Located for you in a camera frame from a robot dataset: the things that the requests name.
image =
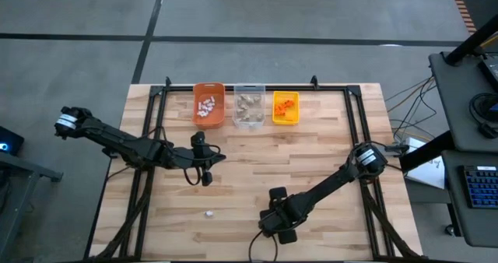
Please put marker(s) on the grey desk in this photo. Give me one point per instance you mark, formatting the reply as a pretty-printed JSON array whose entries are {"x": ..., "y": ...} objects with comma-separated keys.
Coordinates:
[
  {"x": 463, "y": 224},
  {"x": 455, "y": 99}
]

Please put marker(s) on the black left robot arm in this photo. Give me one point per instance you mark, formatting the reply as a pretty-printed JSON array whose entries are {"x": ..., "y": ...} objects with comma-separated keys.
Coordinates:
[{"x": 116, "y": 140}]

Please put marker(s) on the black diagonal pole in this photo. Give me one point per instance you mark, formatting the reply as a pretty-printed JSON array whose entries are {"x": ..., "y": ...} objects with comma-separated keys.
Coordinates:
[{"x": 470, "y": 41}]

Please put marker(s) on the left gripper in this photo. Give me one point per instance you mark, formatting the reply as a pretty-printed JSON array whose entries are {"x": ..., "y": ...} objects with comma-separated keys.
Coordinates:
[{"x": 194, "y": 158}]

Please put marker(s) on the black laptop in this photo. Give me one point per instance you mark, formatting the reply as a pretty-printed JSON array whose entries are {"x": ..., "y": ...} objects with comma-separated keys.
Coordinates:
[{"x": 490, "y": 72}]

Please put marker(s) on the orange plastic skeleton hand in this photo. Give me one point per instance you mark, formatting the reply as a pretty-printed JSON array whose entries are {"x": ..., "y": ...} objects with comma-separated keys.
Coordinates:
[{"x": 287, "y": 104}]

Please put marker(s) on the clear plastic bin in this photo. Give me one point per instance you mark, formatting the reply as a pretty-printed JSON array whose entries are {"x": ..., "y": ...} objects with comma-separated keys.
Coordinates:
[{"x": 249, "y": 123}]

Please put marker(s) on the backlit black keyboard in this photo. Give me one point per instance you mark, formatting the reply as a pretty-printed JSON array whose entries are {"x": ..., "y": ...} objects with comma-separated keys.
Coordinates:
[{"x": 482, "y": 187}]

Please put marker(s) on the black round headset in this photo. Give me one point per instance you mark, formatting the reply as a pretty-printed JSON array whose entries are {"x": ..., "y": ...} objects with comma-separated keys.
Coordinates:
[{"x": 486, "y": 111}]

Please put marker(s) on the black desk leg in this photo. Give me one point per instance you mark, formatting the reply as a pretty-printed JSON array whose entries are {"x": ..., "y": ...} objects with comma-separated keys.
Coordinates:
[{"x": 424, "y": 152}]

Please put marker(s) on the grey metal stand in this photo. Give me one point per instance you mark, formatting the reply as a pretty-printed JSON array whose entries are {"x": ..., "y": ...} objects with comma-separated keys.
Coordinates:
[{"x": 31, "y": 167}]

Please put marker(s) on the orange plastic bin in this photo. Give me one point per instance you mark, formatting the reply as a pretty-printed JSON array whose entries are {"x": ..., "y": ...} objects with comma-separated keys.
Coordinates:
[{"x": 202, "y": 123}]

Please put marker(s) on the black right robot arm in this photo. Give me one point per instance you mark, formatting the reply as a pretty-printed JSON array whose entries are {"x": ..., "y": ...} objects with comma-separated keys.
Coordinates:
[{"x": 338, "y": 177}]

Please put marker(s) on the black computer tower blue light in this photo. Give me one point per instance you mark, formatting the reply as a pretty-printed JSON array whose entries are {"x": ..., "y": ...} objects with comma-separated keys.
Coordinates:
[{"x": 11, "y": 138}]

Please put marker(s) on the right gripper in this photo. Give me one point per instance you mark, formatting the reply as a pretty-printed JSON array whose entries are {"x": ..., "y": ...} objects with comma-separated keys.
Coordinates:
[{"x": 284, "y": 214}]

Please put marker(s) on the black frame hook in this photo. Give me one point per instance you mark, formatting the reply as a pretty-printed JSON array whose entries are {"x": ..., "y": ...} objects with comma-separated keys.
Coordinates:
[
  {"x": 314, "y": 81},
  {"x": 167, "y": 81}
]

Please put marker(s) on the black caster wheel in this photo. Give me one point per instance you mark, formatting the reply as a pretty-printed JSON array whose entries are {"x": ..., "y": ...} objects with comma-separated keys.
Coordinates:
[{"x": 450, "y": 230}]

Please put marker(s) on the yellow plastic basket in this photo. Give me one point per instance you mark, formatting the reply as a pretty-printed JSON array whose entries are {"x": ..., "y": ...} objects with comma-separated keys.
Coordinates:
[{"x": 292, "y": 119}]

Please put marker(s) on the white paper sheet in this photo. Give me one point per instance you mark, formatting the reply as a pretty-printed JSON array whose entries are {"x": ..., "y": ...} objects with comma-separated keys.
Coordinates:
[{"x": 428, "y": 173}]

